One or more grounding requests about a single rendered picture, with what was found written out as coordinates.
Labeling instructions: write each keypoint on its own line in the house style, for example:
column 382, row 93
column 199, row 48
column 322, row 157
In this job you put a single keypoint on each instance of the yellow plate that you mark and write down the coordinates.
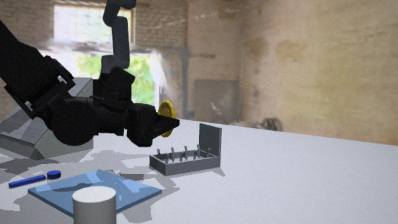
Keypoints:
column 167, row 109

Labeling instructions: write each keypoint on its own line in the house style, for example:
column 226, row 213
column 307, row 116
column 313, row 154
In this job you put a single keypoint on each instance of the light blue flat mat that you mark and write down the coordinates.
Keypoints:
column 58, row 194

